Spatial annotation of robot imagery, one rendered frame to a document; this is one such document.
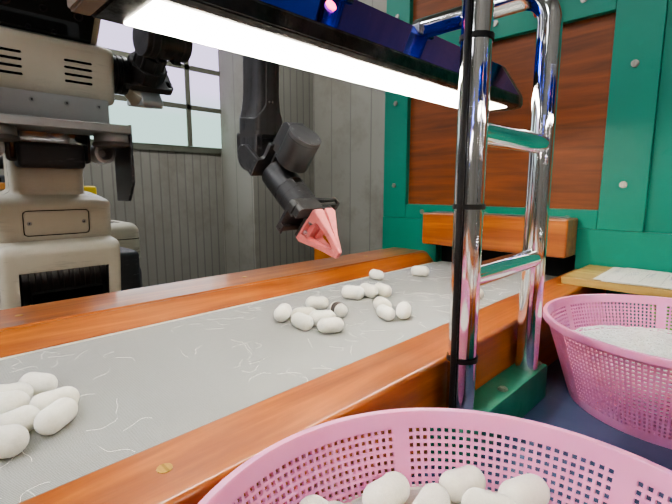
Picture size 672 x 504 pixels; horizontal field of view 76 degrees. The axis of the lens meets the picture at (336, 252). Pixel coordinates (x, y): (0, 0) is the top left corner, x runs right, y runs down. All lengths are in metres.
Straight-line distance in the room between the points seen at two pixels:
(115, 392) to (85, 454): 0.09
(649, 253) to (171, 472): 0.80
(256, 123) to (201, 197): 3.11
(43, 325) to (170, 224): 3.19
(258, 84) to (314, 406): 0.59
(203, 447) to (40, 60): 0.93
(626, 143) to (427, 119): 0.41
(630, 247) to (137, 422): 0.79
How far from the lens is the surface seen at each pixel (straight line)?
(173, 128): 3.78
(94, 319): 0.60
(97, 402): 0.43
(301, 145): 0.71
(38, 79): 1.10
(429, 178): 1.06
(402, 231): 1.09
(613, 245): 0.91
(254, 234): 3.58
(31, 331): 0.59
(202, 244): 3.89
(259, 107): 0.78
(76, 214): 1.09
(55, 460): 0.36
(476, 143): 0.36
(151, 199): 3.69
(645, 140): 0.90
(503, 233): 0.90
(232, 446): 0.28
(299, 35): 0.41
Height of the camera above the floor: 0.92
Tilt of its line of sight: 9 degrees down
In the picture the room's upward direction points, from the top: straight up
